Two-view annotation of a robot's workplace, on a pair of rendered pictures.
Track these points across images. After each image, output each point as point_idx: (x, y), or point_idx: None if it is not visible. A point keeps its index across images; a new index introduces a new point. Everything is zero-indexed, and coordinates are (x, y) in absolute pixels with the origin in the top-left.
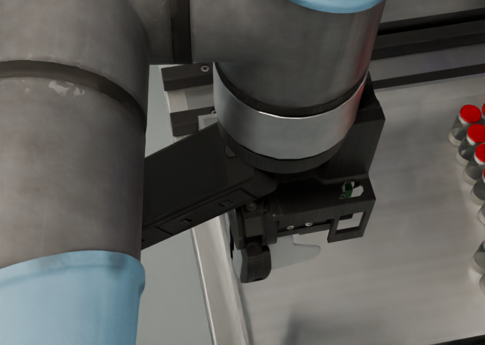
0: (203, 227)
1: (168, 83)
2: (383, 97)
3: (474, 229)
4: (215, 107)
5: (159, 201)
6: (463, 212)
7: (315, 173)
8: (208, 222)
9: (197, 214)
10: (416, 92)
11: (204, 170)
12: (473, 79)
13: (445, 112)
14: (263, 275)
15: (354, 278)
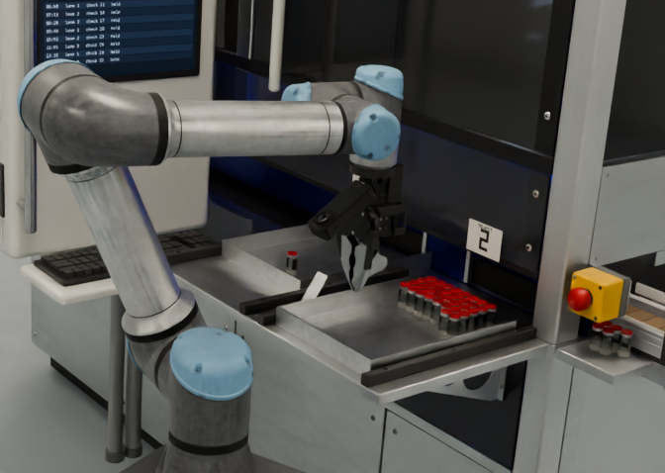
0: (304, 346)
1: (247, 308)
2: (359, 294)
3: (431, 327)
4: (355, 161)
5: (339, 209)
6: (423, 324)
7: (384, 200)
8: (305, 344)
9: (354, 209)
10: (373, 290)
11: (351, 195)
12: (397, 281)
13: (390, 301)
14: (377, 246)
15: (389, 346)
